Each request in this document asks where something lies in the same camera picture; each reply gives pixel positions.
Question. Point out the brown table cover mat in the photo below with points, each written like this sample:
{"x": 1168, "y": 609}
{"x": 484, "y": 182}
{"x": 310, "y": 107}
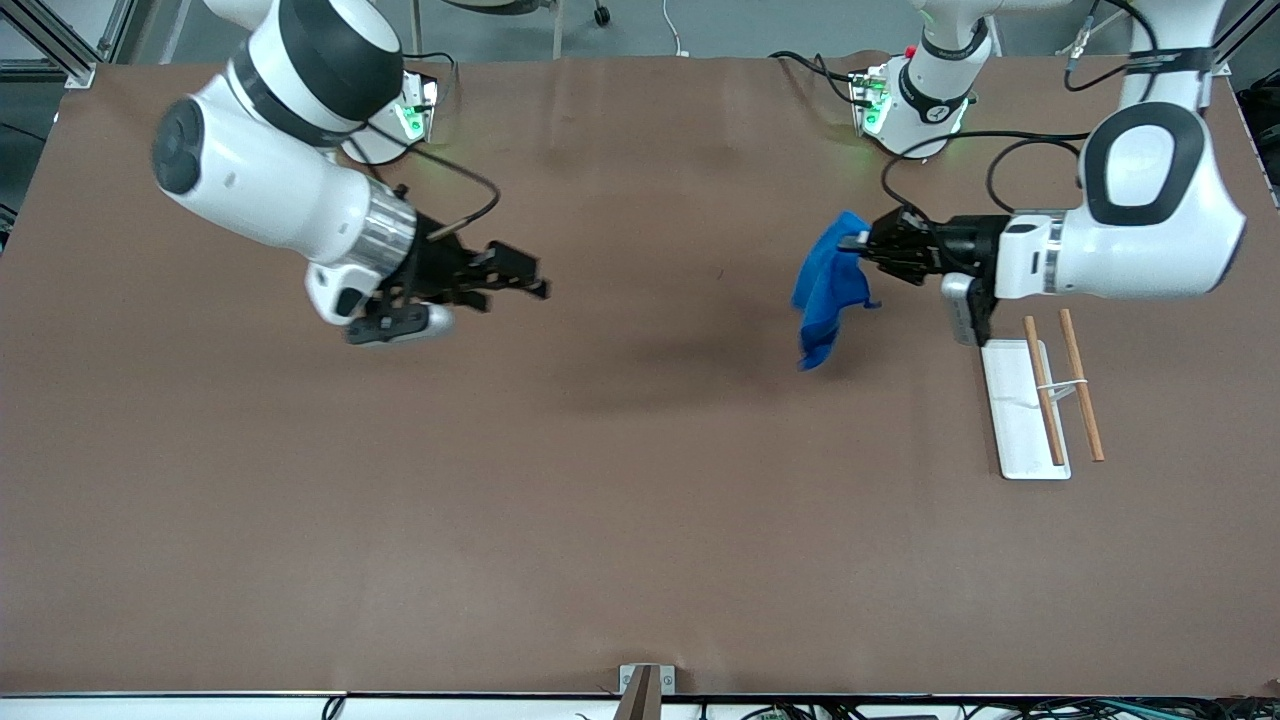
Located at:
{"x": 640, "y": 500}

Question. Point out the metal bracket with brown post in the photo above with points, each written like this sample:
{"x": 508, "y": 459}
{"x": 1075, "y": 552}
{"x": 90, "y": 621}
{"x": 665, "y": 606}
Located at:
{"x": 640, "y": 695}

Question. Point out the blue microfibre towel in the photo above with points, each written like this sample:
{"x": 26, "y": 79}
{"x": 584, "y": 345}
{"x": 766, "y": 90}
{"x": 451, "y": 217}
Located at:
{"x": 825, "y": 290}

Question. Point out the white rack with wooden rods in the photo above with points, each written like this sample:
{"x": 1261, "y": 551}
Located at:
{"x": 1015, "y": 420}

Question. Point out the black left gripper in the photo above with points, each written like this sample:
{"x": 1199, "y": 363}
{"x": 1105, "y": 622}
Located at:
{"x": 962, "y": 243}

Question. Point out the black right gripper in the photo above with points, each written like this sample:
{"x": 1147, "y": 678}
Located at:
{"x": 438, "y": 261}

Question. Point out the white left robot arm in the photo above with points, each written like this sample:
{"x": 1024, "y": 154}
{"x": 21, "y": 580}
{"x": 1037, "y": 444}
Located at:
{"x": 1150, "y": 250}

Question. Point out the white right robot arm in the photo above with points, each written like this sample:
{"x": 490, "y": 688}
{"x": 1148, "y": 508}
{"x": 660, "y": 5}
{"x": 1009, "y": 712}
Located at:
{"x": 270, "y": 190}

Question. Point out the aluminium frame profile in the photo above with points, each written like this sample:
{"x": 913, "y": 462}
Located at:
{"x": 50, "y": 45}
{"x": 1248, "y": 28}

